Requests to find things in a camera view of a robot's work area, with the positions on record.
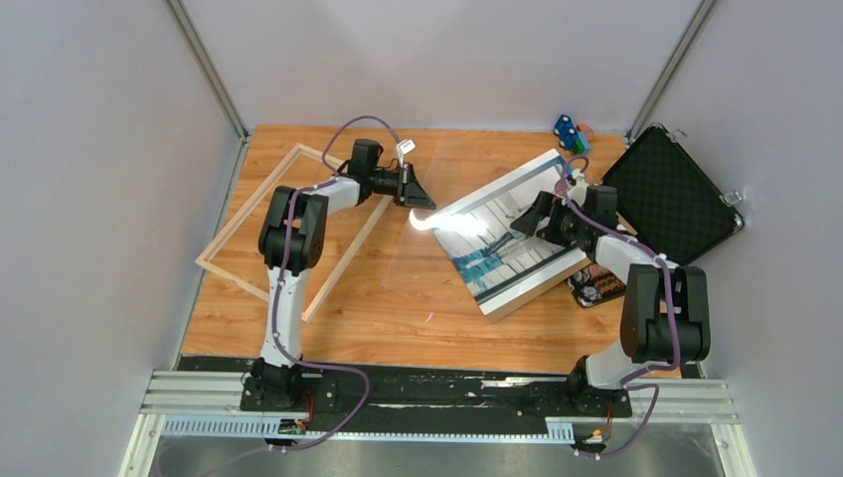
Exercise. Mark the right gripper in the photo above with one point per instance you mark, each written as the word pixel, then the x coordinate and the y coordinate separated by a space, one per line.
pixel 527 223

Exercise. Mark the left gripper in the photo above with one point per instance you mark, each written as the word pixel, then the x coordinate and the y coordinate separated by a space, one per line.
pixel 410 192

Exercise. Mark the light wooden picture frame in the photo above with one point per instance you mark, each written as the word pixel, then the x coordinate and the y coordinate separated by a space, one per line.
pixel 204 260

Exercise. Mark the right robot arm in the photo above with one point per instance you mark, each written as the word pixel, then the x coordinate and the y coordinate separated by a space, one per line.
pixel 665 319

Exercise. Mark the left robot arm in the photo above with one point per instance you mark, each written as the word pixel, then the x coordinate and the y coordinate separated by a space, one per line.
pixel 291 242

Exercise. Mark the large printed photo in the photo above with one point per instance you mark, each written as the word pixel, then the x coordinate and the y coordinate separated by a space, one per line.
pixel 506 255

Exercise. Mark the wooden backing board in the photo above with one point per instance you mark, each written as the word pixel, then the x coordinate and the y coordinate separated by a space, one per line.
pixel 524 290

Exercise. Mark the poker chip tray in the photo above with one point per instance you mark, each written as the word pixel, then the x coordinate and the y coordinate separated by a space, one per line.
pixel 594 285

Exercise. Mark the colourful toy blocks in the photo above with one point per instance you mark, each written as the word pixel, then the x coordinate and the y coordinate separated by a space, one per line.
pixel 572 136

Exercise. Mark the black foam-lined case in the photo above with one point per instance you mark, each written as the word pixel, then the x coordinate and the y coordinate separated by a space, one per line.
pixel 670 202

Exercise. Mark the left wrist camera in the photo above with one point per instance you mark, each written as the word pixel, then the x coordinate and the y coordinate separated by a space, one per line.
pixel 403 148

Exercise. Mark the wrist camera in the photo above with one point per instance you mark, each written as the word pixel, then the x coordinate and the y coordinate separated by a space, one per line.
pixel 403 148
pixel 577 186

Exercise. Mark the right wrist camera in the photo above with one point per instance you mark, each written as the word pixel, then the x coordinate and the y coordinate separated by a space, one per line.
pixel 577 186

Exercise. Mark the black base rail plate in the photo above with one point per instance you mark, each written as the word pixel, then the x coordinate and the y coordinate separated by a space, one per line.
pixel 406 400

